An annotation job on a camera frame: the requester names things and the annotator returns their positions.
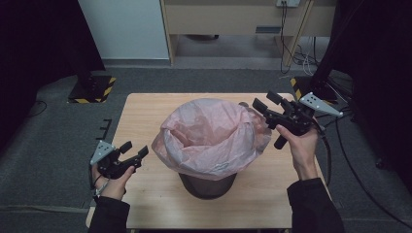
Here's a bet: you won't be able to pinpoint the grey power strip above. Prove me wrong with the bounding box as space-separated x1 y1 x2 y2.
275 0 301 8

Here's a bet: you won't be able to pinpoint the pink plastic bag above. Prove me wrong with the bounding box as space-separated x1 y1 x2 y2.
151 97 272 182

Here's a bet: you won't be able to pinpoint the black striped stand base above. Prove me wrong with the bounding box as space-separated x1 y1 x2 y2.
290 76 339 106
67 75 117 105

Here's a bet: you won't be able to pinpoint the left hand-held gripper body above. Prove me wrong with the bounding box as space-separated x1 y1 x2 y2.
89 139 137 180

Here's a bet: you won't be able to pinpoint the bundle of black floor cables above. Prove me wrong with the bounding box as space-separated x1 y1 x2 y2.
319 106 354 137

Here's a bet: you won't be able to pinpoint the right hand-held gripper cable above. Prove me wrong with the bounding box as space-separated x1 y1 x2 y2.
312 119 333 187

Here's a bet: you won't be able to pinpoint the black floor tape marks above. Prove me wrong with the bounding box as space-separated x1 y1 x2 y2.
95 118 113 141

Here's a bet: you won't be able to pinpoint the light wooden desk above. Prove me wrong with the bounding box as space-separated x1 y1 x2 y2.
159 0 338 67

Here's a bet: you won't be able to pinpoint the black mesh waste bin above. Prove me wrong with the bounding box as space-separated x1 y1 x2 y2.
178 172 238 200

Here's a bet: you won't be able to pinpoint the thin black floor cable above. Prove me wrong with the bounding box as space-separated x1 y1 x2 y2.
28 100 49 118

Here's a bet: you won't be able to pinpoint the white cable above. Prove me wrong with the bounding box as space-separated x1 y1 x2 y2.
301 37 318 76

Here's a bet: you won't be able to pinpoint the hand-held gripper cable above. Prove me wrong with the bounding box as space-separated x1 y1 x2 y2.
312 119 333 187
88 163 111 198

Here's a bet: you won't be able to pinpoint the person's left hand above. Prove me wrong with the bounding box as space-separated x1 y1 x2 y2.
91 164 136 200

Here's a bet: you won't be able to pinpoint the black curtain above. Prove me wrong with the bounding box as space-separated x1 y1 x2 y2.
333 0 412 185
0 0 106 153

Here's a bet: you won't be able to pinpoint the left hand-held gripper cable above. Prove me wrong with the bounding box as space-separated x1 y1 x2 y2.
88 163 111 198

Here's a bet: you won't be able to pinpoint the black metal stand pole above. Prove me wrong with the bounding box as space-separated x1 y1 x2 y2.
310 0 361 92

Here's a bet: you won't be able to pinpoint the person's right hand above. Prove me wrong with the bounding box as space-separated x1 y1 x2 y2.
275 124 320 169

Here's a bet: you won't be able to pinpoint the long black floor cable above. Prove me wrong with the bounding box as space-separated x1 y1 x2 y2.
334 108 412 229

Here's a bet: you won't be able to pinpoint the black hanging cable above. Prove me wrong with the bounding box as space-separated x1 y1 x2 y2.
280 1 292 75

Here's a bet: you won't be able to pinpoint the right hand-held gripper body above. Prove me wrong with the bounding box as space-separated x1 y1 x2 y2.
266 91 344 150

